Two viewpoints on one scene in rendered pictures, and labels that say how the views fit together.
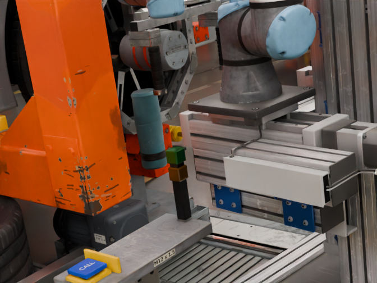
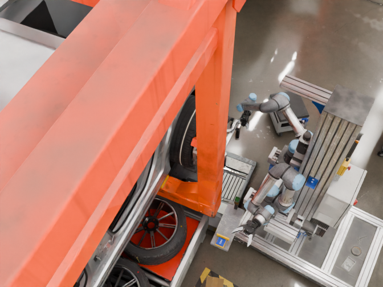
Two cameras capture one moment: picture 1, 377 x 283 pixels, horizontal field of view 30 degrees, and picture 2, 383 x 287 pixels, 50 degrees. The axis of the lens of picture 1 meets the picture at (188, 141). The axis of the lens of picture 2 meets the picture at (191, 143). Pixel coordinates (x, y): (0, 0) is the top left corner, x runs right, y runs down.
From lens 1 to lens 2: 295 cm
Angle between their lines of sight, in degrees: 42
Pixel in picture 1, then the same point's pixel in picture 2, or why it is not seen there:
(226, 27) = (268, 197)
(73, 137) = (212, 207)
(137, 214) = not seen: hidden behind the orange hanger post
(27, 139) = (188, 197)
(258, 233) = (235, 163)
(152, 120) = not seen: hidden behind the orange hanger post
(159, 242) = (233, 222)
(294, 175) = (285, 238)
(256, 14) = (280, 205)
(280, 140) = (277, 218)
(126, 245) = (224, 224)
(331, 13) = not seen: hidden behind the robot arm
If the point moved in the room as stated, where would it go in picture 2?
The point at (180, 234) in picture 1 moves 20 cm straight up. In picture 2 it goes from (237, 217) to (239, 209)
